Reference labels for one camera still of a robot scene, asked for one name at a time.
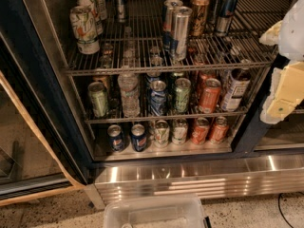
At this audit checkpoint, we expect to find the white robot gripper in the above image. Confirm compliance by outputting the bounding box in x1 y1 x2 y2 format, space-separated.
259 0 304 124

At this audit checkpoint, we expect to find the blue silver redbull can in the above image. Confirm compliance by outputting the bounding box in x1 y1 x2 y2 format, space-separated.
215 0 238 36

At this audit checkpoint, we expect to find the orange soda can middle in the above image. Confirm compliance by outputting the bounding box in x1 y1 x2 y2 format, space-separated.
199 78 221 114

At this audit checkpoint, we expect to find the dark slim can rear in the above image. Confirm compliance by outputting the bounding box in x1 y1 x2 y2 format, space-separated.
209 0 222 25

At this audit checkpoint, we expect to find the right orange can bottom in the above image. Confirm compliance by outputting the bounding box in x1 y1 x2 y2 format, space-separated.
209 116 229 144

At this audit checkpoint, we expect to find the green mountain dew can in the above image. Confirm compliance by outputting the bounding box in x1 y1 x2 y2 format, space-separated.
174 78 191 113

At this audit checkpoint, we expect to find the gold monster can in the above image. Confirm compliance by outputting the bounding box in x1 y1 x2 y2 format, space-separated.
190 0 210 37

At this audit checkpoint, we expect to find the left orange can bottom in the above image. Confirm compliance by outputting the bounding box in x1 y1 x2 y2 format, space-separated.
190 117 210 145

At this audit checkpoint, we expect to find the front silver redbull can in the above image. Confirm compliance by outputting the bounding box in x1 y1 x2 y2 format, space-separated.
169 6 192 61

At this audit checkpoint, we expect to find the steel fridge base grille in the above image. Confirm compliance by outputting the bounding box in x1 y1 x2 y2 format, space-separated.
85 154 304 210

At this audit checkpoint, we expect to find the right white can bottom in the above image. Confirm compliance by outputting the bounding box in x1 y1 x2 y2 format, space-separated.
172 118 188 145

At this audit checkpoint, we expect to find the blue pepsi can middle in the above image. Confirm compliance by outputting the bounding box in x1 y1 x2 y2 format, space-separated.
150 80 167 116

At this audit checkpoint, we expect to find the left white can bottom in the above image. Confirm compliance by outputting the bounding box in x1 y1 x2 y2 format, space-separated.
154 120 170 148

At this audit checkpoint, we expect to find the right pepsi can bottom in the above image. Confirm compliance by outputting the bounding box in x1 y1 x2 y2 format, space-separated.
131 123 146 152

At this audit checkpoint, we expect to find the tall silver slim can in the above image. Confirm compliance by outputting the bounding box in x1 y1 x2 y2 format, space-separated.
113 0 127 23

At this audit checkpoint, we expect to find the left pepsi can bottom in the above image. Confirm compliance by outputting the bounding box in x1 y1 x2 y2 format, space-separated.
107 124 124 152

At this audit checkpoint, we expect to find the green can middle shelf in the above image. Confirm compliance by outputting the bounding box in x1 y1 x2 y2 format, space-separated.
88 82 108 118

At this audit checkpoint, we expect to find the rear white 7up can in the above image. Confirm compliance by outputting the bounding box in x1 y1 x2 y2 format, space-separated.
86 0 108 21

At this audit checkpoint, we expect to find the white 7up can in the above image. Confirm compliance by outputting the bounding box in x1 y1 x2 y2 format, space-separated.
86 0 108 21
69 6 100 55
77 0 104 35

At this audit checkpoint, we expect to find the front white 7up can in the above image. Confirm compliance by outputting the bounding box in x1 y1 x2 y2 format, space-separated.
69 6 100 55

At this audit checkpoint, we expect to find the middle white 7up can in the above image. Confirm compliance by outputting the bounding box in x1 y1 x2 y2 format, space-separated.
77 0 104 35

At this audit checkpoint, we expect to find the open glass fridge door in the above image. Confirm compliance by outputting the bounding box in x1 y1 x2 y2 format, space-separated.
0 41 84 206

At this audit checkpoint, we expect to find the white labelled coffee bottle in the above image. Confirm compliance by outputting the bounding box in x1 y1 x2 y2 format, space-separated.
220 68 251 112

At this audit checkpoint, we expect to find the clear water bottle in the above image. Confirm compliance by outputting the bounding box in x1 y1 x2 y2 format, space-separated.
118 72 141 118

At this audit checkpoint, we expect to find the clear plastic bin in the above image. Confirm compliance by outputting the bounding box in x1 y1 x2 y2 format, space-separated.
104 194 212 228

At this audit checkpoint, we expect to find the middle wire shelf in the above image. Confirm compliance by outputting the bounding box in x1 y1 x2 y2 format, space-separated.
84 103 250 125

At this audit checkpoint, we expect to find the wire shelf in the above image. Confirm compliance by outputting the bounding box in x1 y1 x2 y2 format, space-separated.
84 103 250 125
66 0 292 76

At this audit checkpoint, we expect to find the black cable on floor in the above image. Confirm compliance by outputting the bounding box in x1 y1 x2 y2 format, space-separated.
277 192 304 228

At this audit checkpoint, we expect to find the top wire shelf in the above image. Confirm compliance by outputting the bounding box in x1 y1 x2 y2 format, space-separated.
66 0 292 76

